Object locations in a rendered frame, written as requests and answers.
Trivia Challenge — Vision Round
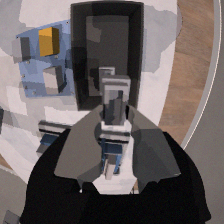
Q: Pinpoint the yellow-brown block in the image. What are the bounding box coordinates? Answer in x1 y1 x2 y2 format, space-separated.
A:
39 27 60 57

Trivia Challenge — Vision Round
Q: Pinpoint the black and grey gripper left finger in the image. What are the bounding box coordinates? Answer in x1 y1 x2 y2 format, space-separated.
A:
19 103 105 224

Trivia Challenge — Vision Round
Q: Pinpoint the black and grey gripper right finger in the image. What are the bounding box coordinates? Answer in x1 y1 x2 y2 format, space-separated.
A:
125 104 211 222

